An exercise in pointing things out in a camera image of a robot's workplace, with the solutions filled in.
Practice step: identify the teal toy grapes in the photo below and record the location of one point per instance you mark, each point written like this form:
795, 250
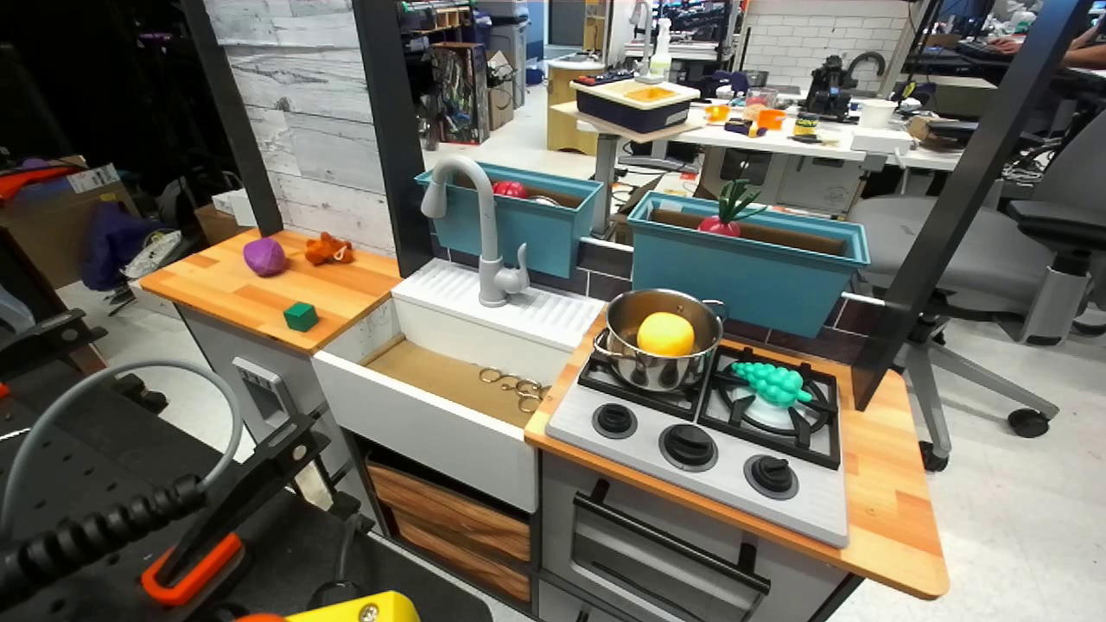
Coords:
776, 385

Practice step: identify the orange toy piece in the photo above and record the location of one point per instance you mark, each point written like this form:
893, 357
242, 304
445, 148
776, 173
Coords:
328, 250

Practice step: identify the right teal planter bin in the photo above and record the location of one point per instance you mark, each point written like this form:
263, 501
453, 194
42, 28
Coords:
780, 270

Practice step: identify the toy stove top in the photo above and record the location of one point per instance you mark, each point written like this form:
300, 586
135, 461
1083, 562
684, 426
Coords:
719, 440

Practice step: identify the yellow object bottom edge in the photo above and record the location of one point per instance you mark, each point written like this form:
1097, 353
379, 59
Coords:
386, 605

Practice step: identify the grey toy faucet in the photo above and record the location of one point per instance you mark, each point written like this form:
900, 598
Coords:
500, 285

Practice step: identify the white toy sink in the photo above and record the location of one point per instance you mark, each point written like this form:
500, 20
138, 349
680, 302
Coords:
439, 309

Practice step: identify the black tray with yellow contents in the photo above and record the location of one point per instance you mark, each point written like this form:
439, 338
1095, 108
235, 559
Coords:
637, 104

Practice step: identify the toy oven door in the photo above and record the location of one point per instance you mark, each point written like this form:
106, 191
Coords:
613, 551

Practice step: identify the green block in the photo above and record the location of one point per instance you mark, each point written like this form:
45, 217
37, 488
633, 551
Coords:
303, 315

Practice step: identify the wooden drawer front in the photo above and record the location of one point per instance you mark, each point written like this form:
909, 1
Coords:
466, 533

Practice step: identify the orange handled clamp tool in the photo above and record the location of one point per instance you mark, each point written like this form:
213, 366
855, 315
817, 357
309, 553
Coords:
216, 541

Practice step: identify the white background table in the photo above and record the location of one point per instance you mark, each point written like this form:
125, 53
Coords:
826, 167

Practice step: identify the purple toy eggplant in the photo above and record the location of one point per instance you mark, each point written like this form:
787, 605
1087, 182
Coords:
263, 258

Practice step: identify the grey office chair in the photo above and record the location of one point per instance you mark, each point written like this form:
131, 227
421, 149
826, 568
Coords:
1026, 259

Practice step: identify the steel pot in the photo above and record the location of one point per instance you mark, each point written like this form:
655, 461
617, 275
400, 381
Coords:
644, 371

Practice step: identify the yellow toy lemon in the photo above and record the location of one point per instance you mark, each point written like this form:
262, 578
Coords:
666, 332

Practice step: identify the red toy radish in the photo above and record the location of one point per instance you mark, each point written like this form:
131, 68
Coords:
729, 209

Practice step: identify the left teal planter bin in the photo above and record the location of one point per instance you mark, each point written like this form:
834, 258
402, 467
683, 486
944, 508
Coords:
542, 224

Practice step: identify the cardboard sink liner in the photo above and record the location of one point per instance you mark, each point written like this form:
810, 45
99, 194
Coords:
482, 387

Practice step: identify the teal planter bin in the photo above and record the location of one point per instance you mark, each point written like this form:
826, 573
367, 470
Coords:
542, 224
780, 270

